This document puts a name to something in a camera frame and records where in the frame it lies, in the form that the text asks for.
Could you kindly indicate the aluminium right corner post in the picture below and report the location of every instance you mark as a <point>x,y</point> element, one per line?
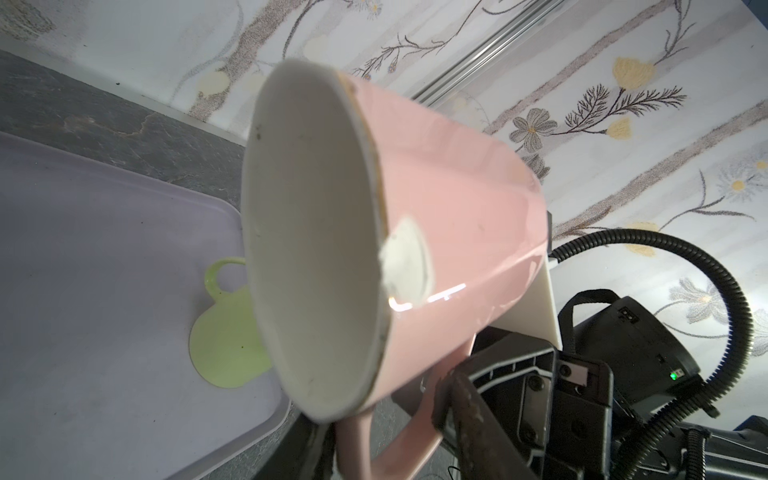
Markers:
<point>532,15</point>

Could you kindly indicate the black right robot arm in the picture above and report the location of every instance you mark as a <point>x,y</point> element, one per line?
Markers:
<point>614,401</point>

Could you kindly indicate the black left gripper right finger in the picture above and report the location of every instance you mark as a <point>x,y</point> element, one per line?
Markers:
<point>494,428</point>

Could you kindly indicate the lavender plastic tray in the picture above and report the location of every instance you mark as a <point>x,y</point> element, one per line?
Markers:
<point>102,278</point>

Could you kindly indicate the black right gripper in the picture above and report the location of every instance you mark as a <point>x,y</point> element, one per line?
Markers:
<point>575,401</point>

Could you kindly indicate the pink ceramic mug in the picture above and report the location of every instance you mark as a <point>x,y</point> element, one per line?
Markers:
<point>380,237</point>

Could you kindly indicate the light green ceramic mug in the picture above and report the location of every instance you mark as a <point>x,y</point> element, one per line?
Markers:
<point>225,345</point>

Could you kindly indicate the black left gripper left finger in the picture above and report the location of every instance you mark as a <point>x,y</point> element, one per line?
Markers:
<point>306,452</point>

